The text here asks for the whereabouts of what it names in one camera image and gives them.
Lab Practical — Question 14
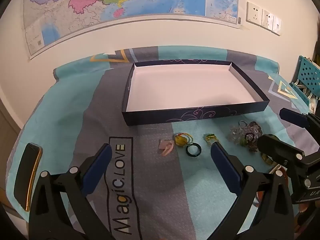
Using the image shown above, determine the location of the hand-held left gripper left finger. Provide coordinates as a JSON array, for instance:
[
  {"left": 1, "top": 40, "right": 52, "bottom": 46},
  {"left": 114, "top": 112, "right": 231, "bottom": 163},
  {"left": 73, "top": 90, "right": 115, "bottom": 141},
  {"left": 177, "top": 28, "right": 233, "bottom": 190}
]
[{"left": 29, "top": 143, "right": 118, "bottom": 240}]

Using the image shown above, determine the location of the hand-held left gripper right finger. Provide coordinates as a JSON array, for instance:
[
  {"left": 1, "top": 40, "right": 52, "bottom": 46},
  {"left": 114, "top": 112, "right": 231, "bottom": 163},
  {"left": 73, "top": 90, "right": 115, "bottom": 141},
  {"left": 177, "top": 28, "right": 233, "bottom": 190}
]
[{"left": 211, "top": 142, "right": 294, "bottom": 240}]

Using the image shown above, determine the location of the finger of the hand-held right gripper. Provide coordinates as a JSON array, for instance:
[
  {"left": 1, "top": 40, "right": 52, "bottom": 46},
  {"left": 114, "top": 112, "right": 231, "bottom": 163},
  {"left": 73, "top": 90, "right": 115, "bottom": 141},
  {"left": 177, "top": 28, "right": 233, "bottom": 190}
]
[
  {"left": 258, "top": 134, "right": 305, "bottom": 166},
  {"left": 279, "top": 108, "right": 320, "bottom": 145}
]

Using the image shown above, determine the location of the tortoiseshell bangle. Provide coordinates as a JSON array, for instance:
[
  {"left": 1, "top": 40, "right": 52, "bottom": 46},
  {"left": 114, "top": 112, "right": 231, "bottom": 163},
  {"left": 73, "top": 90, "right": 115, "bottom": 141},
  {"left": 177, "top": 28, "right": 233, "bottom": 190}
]
[{"left": 261, "top": 152, "right": 278, "bottom": 167}]

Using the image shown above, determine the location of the purple bead bracelet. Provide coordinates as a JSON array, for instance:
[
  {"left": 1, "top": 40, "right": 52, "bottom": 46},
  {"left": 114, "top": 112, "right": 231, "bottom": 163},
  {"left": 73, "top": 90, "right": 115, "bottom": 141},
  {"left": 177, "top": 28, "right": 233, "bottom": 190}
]
[{"left": 244, "top": 121, "right": 263, "bottom": 153}]

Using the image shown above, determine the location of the black cord ring green stone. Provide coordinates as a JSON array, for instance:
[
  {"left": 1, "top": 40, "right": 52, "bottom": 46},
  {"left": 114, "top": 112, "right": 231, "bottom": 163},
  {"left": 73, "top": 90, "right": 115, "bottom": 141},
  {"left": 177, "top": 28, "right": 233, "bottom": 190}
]
[{"left": 239, "top": 132, "right": 255, "bottom": 147}]

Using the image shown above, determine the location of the gold ring green gem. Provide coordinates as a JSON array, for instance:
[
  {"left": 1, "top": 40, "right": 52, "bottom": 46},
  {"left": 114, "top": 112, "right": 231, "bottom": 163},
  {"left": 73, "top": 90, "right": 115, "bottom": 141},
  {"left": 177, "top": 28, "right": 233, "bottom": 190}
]
[{"left": 204, "top": 134, "right": 220, "bottom": 147}]

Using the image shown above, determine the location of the clear crystal bead bracelet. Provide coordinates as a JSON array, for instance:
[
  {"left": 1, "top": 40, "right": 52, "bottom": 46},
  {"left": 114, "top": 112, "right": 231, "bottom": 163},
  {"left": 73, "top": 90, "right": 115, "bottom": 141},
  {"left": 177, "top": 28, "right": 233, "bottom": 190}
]
[{"left": 228, "top": 124, "right": 247, "bottom": 144}]

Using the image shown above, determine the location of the pink ring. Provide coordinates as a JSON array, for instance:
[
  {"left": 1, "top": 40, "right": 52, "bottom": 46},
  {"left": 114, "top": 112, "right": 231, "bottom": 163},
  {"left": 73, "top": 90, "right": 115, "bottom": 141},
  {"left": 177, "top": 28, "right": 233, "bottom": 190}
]
[{"left": 158, "top": 140, "right": 174, "bottom": 157}]

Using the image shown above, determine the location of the dark blue cardboard box tray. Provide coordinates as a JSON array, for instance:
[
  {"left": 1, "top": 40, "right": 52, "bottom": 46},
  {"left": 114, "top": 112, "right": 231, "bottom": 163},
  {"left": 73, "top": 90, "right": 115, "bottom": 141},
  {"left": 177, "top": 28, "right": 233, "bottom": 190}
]
[{"left": 122, "top": 59, "right": 271, "bottom": 127}]

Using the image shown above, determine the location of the blue perforated plastic basket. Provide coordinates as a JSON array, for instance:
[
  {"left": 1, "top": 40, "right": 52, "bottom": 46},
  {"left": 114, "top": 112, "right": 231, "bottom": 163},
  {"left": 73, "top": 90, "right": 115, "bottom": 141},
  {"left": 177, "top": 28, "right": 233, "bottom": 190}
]
[{"left": 290, "top": 55, "right": 320, "bottom": 110}]

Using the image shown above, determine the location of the teal grey printed blanket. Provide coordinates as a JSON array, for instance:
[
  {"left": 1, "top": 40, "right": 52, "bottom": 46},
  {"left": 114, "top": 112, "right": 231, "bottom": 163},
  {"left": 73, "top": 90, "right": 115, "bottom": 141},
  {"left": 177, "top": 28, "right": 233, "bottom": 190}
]
[{"left": 5, "top": 45, "right": 320, "bottom": 240}]

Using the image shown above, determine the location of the black smartphone gold edge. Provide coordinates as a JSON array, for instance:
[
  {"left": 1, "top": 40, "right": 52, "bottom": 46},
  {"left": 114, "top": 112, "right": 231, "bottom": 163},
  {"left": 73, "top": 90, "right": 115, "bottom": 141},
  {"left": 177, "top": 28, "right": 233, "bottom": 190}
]
[{"left": 13, "top": 142, "right": 43, "bottom": 212}]

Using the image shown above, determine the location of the white wall socket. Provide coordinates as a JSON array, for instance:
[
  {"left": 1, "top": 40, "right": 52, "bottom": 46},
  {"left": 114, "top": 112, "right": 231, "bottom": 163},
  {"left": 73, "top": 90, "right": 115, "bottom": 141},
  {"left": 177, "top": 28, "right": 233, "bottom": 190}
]
[
  {"left": 272, "top": 16, "right": 282, "bottom": 36},
  {"left": 246, "top": 1, "right": 263, "bottom": 26},
  {"left": 261, "top": 9, "right": 274, "bottom": 30}
]

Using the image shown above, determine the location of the colourful wall map poster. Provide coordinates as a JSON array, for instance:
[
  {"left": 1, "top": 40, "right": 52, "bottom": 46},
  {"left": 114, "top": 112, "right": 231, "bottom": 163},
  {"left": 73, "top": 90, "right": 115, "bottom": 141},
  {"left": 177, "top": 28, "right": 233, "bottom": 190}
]
[{"left": 22, "top": 0, "right": 243, "bottom": 60}]

